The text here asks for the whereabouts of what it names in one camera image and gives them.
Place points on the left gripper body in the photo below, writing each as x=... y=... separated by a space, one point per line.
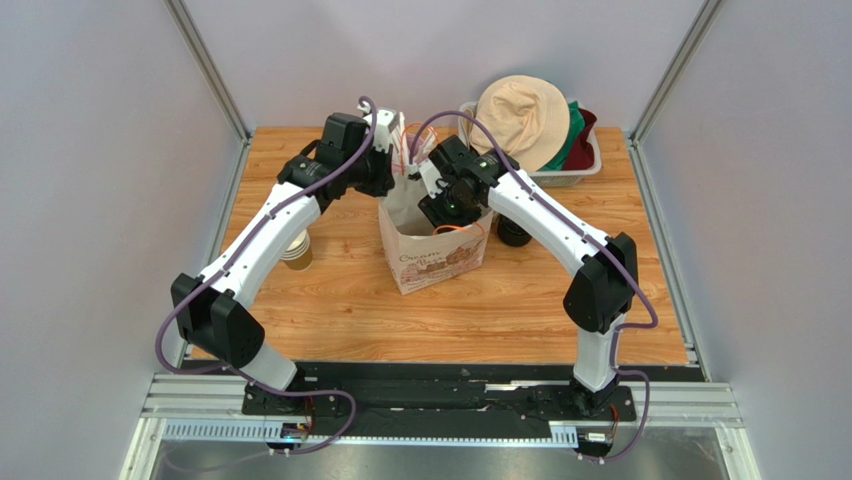
x=377 y=164

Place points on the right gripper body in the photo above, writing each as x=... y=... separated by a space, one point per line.
x=435 y=209

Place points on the white paper takeout bag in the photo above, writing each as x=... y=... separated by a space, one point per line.
x=418 y=254

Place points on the stack of paper cups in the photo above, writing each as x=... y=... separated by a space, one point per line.
x=299 y=255

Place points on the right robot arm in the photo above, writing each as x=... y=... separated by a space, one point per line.
x=603 y=269

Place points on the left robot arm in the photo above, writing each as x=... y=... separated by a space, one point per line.
x=212 y=308

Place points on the wrapped white straws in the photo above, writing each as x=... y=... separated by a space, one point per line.
x=401 y=141

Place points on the stack of black lids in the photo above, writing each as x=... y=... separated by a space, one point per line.
x=511 y=234

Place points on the white plastic basket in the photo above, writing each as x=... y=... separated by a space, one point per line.
x=569 y=178

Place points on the beige bucket hat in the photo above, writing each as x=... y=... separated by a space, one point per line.
x=528 y=117

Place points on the dark red cloth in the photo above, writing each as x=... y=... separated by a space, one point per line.
x=581 y=154

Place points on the green cloth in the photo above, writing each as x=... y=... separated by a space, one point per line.
x=577 y=124

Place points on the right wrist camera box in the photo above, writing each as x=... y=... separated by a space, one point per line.
x=426 y=172

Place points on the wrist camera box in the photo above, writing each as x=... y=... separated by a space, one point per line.
x=389 y=126
x=426 y=172

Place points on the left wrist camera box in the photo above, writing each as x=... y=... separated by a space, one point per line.
x=389 y=126

